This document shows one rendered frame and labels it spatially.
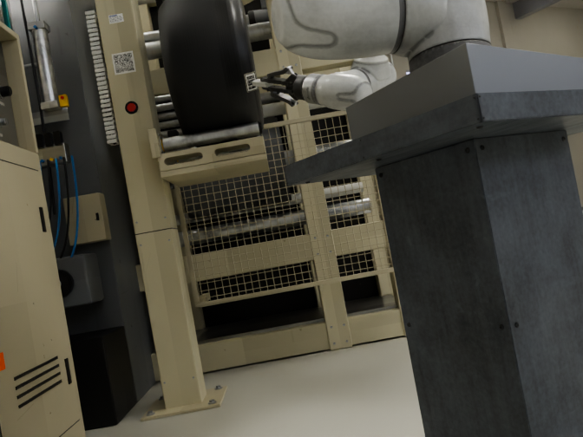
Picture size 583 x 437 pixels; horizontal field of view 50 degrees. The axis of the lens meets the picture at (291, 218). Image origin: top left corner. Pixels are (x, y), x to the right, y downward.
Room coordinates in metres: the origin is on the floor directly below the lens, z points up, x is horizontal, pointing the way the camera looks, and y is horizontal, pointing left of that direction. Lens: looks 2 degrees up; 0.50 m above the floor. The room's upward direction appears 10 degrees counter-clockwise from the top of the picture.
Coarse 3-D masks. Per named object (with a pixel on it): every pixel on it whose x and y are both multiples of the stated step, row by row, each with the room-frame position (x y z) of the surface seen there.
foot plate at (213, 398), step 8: (208, 392) 2.31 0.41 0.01; (216, 392) 2.29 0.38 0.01; (224, 392) 2.27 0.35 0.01; (160, 400) 2.33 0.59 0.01; (208, 400) 2.19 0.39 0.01; (216, 400) 2.17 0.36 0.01; (152, 408) 2.21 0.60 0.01; (160, 408) 2.19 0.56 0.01; (168, 408) 2.17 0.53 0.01; (176, 408) 2.15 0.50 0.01; (184, 408) 2.13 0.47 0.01; (192, 408) 2.11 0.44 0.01; (200, 408) 2.10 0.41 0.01; (208, 408) 2.11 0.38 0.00; (144, 416) 2.12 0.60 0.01; (152, 416) 2.10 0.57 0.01; (160, 416) 2.10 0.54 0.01
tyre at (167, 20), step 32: (192, 0) 2.04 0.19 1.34; (224, 0) 2.03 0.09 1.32; (160, 32) 2.03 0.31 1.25; (192, 32) 1.99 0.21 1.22; (224, 32) 1.99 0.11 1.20; (192, 64) 1.99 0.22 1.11; (224, 64) 1.99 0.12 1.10; (192, 96) 2.02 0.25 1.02; (224, 96) 2.04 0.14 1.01; (256, 96) 2.09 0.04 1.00; (192, 128) 2.11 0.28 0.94
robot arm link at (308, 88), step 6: (306, 78) 1.84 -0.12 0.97; (312, 78) 1.83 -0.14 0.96; (318, 78) 1.82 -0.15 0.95; (306, 84) 1.84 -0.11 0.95; (312, 84) 1.82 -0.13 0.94; (306, 90) 1.84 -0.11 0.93; (312, 90) 1.82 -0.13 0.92; (306, 96) 1.85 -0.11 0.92; (312, 96) 1.83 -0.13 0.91; (312, 102) 1.86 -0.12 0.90
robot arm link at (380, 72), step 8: (376, 56) 1.83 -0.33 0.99; (384, 56) 1.85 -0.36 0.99; (352, 64) 1.88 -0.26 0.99; (360, 64) 1.84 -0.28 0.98; (368, 64) 1.83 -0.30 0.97; (376, 64) 1.83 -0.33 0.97; (384, 64) 1.84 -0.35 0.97; (368, 72) 1.83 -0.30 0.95; (376, 72) 1.83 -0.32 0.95; (384, 72) 1.85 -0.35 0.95; (392, 72) 1.89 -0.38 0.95; (376, 80) 1.84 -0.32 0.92; (384, 80) 1.86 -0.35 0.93; (392, 80) 1.90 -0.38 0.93; (376, 88) 1.85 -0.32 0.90
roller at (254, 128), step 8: (224, 128) 2.11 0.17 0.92; (232, 128) 2.10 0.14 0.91; (240, 128) 2.10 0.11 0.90; (248, 128) 2.10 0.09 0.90; (256, 128) 2.10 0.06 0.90; (176, 136) 2.11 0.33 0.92; (184, 136) 2.10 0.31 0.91; (192, 136) 2.10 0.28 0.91; (200, 136) 2.10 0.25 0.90; (208, 136) 2.10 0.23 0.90; (216, 136) 2.10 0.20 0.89; (224, 136) 2.10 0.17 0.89; (232, 136) 2.11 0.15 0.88; (240, 136) 2.11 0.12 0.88; (248, 136) 2.12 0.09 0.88; (168, 144) 2.10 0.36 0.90; (176, 144) 2.10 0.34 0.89; (184, 144) 2.10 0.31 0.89; (192, 144) 2.11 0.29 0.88; (200, 144) 2.11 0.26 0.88
